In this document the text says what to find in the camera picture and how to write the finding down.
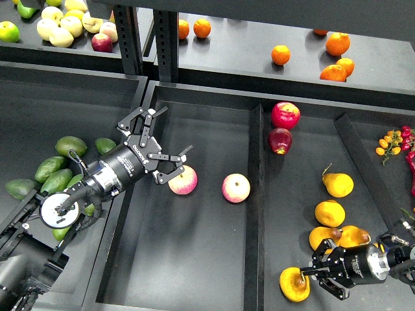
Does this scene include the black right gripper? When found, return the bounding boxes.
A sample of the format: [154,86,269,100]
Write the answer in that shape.
[300,238,389,301]

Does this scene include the dark red apple lower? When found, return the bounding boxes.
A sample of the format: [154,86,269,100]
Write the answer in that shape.
[267,128,292,155]

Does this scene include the yellow pear top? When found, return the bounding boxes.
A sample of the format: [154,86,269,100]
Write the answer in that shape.
[322,164,354,198]

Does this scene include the yellow pear lower right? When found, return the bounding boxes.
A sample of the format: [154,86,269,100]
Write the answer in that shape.
[338,225,371,248]

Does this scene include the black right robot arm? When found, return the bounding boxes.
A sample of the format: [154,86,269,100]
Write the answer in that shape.
[300,216,414,300]

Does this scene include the black tray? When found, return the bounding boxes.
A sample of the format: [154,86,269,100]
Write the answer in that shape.
[1,62,148,310]
[101,82,264,310]

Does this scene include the pink apple right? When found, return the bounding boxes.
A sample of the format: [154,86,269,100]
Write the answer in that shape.
[222,173,250,203]

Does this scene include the green avocado left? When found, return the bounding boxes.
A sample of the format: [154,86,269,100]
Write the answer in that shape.
[34,155,67,184]

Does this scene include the orange cherry tomato bunch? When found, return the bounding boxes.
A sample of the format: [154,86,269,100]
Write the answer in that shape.
[375,130,403,166]

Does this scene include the yellow pear lower left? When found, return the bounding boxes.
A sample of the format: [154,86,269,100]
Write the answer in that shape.
[309,226,342,251]

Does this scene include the yellow pear with stem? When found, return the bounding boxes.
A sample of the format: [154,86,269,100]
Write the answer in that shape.
[279,267,311,303]

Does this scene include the red apple upper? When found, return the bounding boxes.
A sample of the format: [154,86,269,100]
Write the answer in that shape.
[271,102,301,130]

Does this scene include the black left tray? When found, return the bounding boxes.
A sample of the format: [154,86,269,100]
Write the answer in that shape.
[1,62,148,310]

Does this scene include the green avocado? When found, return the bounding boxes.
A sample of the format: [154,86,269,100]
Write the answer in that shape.
[34,155,67,184]
[55,136,88,156]

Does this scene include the black centre tray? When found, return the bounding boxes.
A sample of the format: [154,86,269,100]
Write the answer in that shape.
[101,82,264,310]

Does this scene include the orange on shelf left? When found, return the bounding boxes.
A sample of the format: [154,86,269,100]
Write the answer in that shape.
[178,19,190,40]

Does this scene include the red apple on shelf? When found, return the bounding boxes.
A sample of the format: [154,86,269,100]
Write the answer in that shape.
[91,33,113,52]

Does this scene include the green apple on shelf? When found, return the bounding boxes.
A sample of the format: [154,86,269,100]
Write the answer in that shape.
[0,21,20,43]

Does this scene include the orange on shelf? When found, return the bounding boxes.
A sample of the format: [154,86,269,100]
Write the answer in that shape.
[178,19,190,40]
[193,19,211,39]
[271,45,291,65]

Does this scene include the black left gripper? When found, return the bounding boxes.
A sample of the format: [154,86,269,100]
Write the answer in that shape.
[99,106,193,192]

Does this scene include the yellow pear middle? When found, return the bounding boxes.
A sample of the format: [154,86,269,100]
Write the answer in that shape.
[314,200,346,227]

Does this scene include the pink apple left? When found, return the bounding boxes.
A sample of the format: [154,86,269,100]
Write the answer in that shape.
[168,165,198,195]

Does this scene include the black shelf post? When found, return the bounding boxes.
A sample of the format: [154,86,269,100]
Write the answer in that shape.
[153,9,179,83]

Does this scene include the large orange right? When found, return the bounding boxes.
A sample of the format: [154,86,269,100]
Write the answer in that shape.
[326,32,351,56]

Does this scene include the orange on shelf centre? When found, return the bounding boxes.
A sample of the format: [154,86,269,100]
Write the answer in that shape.
[271,45,291,65]

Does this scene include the small orange right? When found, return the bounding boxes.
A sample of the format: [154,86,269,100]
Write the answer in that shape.
[336,58,355,77]

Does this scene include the pink apple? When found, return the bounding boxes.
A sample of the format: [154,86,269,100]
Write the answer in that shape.
[222,173,250,203]
[168,165,198,195]

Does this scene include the green avocado top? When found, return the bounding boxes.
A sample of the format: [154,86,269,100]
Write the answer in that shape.
[55,136,88,156]

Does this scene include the front orange right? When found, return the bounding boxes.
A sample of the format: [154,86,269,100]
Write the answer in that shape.
[320,64,347,82]

